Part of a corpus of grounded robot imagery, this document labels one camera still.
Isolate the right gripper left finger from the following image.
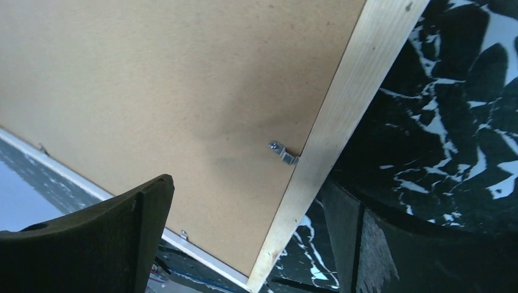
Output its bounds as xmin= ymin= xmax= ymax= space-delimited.
xmin=1 ymin=174 xmax=174 ymax=292

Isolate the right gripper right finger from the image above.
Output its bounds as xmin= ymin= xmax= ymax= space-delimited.
xmin=320 ymin=180 xmax=517 ymax=292

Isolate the frame backing board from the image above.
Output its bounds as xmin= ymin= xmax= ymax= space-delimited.
xmin=0 ymin=0 xmax=368 ymax=277

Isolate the wooden picture frame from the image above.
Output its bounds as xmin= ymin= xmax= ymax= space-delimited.
xmin=0 ymin=0 xmax=431 ymax=293

